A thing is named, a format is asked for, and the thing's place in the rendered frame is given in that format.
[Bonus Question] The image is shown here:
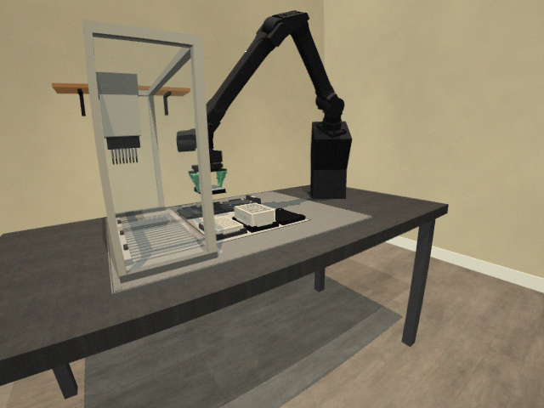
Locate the white well plate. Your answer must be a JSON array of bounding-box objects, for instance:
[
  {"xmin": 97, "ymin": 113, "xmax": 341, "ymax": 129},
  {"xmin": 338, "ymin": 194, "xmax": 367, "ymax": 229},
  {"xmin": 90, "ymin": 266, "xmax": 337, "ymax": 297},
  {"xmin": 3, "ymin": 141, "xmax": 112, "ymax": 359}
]
[{"xmin": 215, "ymin": 216, "xmax": 244, "ymax": 234}]

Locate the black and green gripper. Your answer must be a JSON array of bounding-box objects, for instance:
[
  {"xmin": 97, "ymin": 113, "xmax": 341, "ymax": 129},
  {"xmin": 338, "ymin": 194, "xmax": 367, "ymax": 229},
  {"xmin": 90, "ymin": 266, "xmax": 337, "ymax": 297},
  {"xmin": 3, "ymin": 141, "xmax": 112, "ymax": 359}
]
[{"xmin": 211, "ymin": 164, "xmax": 227, "ymax": 187}]

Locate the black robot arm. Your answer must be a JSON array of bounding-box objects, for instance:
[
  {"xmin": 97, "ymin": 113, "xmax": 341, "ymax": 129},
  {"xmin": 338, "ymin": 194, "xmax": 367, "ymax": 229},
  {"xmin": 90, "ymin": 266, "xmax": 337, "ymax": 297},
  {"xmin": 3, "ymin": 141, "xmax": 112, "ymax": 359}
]
[{"xmin": 206, "ymin": 10, "xmax": 347, "ymax": 169}]

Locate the cream deep-well block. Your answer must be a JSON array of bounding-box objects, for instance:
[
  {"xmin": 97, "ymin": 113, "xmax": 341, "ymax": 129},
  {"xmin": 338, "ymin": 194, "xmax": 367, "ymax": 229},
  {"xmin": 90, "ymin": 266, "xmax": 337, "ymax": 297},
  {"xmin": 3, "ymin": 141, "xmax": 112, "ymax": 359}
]
[{"xmin": 234, "ymin": 203, "xmax": 275, "ymax": 227}]

